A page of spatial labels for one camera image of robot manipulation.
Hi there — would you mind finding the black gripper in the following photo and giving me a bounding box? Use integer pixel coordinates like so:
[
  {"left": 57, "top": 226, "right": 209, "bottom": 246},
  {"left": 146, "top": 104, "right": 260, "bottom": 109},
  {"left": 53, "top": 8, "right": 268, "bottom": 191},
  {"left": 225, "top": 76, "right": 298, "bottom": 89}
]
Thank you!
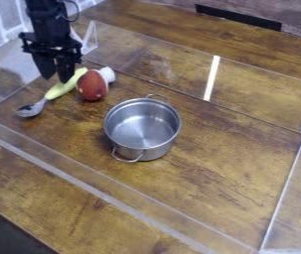
[{"left": 19, "top": 19, "right": 81, "bottom": 83}]

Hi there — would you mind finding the green handled metal spoon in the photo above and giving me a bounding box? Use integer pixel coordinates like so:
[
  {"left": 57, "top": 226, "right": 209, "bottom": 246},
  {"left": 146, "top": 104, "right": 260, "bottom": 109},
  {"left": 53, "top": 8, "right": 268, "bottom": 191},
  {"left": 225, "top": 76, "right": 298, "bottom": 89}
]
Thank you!
[{"left": 16, "top": 67, "right": 87, "bottom": 117}]

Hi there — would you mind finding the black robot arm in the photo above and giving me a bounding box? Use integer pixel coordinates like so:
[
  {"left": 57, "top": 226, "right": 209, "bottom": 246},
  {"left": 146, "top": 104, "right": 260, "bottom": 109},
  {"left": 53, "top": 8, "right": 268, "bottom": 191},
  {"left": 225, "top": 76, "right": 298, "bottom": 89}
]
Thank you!
[{"left": 19, "top": 0, "right": 81, "bottom": 83}]

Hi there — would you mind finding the red toy mushroom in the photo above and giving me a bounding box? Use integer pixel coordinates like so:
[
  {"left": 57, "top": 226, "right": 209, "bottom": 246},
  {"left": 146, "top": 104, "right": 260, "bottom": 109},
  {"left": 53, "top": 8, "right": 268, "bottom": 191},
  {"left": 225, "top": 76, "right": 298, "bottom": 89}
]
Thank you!
[{"left": 76, "top": 66, "right": 115, "bottom": 101}]

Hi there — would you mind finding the small steel pot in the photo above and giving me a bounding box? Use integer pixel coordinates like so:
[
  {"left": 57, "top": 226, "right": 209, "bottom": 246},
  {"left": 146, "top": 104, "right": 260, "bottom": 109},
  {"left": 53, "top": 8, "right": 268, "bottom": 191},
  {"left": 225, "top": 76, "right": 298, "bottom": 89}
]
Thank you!
[{"left": 103, "top": 94, "right": 182, "bottom": 163}]

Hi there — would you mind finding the black strip on table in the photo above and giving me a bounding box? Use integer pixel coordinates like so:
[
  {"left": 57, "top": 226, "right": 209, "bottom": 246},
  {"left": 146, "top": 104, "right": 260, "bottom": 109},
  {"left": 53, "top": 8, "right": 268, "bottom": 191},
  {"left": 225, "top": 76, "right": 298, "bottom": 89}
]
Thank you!
[{"left": 195, "top": 4, "right": 282, "bottom": 32}]

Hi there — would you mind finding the clear acrylic bracket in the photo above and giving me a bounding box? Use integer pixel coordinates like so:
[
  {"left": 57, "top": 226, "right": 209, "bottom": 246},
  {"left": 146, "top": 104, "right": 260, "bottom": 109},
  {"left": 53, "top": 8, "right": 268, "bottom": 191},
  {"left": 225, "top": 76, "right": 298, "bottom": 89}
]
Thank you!
[{"left": 56, "top": 20, "right": 98, "bottom": 59}]

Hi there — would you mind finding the black cable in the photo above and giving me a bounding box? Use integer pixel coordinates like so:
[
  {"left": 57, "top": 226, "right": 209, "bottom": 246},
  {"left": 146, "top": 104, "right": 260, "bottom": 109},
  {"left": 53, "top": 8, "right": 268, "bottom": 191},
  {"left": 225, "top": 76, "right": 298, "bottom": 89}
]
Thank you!
[{"left": 57, "top": 0, "right": 81, "bottom": 24}]

